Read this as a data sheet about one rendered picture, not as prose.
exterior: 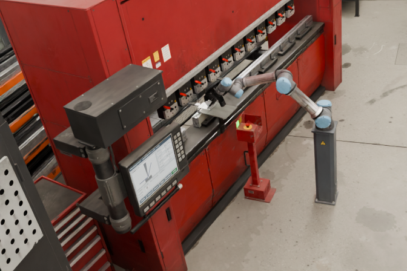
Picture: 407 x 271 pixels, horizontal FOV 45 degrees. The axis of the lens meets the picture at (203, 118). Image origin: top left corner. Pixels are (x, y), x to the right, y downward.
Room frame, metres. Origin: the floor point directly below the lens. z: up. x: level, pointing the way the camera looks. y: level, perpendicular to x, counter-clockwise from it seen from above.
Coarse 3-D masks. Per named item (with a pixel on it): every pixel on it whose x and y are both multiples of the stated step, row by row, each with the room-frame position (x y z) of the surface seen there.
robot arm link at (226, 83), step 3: (225, 78) 3.39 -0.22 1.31; (228, 78) 3.40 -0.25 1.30; (222, 81) 3.38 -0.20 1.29; (225, 81) 3.36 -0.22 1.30; (228, 81) 3.37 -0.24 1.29; (231, 81) 3.39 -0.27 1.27; (219, 84) 3.41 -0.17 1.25; (222, 84) 3.37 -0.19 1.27; (225, 84) 3.35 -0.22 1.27; (228, 84) 3.36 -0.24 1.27; (231, 84) 3.38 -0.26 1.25; (219, 87) 3.40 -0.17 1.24; (222, 87) 3.37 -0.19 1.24; (225, 87) 3.36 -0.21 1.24; (228, 87) 3.36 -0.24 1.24; (219, 90) 3.39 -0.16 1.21; (222, 90) 3.38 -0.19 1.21; (225, 90) 3.37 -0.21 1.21
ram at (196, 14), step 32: (128, 0) 3.09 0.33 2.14; (160, 0) 3.31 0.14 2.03; (192, 0) 3.56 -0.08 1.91; (224, 0) 3.87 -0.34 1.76; (256, 0) 4.25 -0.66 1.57; (288, 0) 4.71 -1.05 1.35; (128, 32) 3.03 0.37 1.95; (160, 32) 3.26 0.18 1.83; (192, 32) 3.51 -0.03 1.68; (224, 32) 3.83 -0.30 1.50; (160, 64) 3.20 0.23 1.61; (192, 64) 3.46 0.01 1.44
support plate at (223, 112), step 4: (216, 104) 3.55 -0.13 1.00; (216, 108) 3.48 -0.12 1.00; (220, 108) 3.47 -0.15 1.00; (224, 108) 3.46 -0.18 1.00; (228, 108) 3.44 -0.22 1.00; (232, 108) 3.43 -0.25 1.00; (236, 108) 3.43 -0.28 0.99; (200, 112) 3.47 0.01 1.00; (204, 112) 3.46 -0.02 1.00; (208, 112) 3.44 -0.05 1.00; (212, 112) 3.43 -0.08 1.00; (216, 112) 3.42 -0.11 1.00; (220, 112) 3.41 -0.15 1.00; (224, 112) 3.40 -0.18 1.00; (228, 112) 3.39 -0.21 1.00; (232, 112) 3.38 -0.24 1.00; (216, 116) 3.36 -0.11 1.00; (220, 116) 3.35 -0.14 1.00; (224, 116) 3.34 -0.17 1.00; (228, 116) 3.34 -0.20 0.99
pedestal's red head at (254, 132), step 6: (246, 114) 3.61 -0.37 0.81; (246, 120) 3.61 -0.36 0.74; (252, 120) 3.59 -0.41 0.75; (258, 120) 3.56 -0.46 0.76; (240, 126) 3.48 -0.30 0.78; (252, 126) 3.45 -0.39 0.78; (258, 126) 3.54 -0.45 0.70; (240, 132) 3.43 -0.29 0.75; (246, 132) 3.41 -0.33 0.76; (252, 132) 3.38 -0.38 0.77; (258, 132) 3.45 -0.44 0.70; (240, 138) 3.44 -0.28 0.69; (246, 138) 3.41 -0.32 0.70; (252, 138) 3.38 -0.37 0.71
